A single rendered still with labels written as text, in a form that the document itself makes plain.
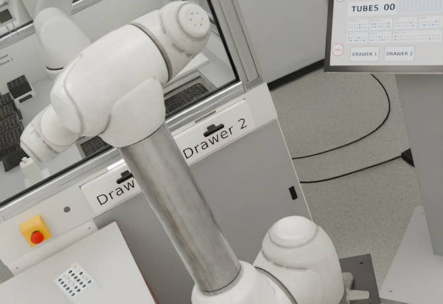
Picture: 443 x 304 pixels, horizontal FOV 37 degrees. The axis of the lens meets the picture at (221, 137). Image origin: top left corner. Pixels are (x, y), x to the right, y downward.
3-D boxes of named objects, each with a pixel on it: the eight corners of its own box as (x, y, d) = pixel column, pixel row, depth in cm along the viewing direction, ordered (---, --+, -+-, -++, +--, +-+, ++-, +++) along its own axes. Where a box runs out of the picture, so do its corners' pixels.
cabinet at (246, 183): (334, 272, 273) (281, 115, 230) (109, 407, 256) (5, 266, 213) (240, 166, 352) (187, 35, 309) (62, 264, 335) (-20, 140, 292)
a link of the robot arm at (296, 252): (360, 283, 157) (343, 216, 145) (310, 337, 149) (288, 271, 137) (308, 256, 168) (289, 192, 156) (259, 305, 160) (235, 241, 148)
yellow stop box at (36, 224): (52, 238, 210) (41, 221, 206) (31, 249, 209) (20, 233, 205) (49, 229, 214) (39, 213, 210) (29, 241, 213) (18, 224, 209)
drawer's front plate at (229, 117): (256, 126, 226) (246, 100, 220) (180, 167, 221) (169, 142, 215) (254, 124, 228) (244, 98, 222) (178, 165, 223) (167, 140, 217)
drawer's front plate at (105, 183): (174, 171, 221) (161, 146, 215) (95, 214, 216) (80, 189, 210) (172, 169, 222) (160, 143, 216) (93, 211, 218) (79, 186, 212)
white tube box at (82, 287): (100, 289, 196) (94, 280, 194) (76, 307, 193) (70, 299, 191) (82, 270, 205) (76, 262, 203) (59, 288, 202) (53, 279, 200)
